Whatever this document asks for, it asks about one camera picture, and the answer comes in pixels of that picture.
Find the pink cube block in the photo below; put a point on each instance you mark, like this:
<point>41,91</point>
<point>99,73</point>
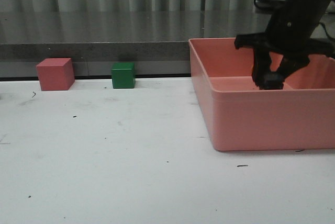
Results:
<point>55,74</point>

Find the pink plastic bin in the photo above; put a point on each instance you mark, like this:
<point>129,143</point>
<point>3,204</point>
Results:
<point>241,117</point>

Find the green cube block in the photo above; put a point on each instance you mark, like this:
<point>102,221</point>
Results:
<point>123,75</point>

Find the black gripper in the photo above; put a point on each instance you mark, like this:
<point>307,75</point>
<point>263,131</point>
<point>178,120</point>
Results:
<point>289,33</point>

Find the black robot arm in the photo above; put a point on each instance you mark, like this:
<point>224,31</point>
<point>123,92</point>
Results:
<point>277,57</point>

